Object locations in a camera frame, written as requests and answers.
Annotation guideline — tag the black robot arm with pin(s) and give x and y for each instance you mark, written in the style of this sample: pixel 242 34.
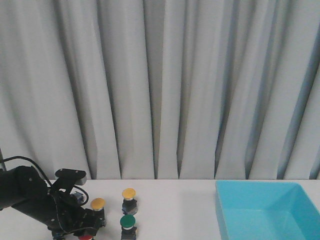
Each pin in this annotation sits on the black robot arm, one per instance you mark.
pixel 24 190

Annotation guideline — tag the right green push button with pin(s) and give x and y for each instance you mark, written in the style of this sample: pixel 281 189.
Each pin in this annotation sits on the right green push button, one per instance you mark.
pixel 128 228

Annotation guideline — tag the lying red push button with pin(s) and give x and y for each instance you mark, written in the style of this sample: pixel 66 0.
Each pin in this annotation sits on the lying red push button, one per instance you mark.
pixel 79 197

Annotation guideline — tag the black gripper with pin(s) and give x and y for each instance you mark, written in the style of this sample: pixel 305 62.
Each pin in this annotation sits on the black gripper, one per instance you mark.
pixel 65 215

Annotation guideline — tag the grey pleated curtain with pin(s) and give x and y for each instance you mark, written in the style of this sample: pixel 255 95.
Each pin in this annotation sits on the grey pleated curtain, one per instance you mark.
pixel 163 89

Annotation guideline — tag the yellow push button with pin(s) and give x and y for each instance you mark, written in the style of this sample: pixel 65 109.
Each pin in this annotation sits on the yellow push button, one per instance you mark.
pixel 98 204
pixel 129 204

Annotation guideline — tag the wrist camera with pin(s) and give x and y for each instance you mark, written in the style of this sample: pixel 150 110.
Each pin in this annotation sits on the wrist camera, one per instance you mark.
pixel 78 177

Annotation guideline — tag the light blue plastic box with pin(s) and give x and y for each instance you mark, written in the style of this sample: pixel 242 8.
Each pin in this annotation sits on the light blue plastic box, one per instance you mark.
pixel 261 210

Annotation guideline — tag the red push button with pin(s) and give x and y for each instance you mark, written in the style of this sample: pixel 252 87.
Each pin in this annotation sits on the red push button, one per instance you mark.
pixel 86 237
pixel 79 197

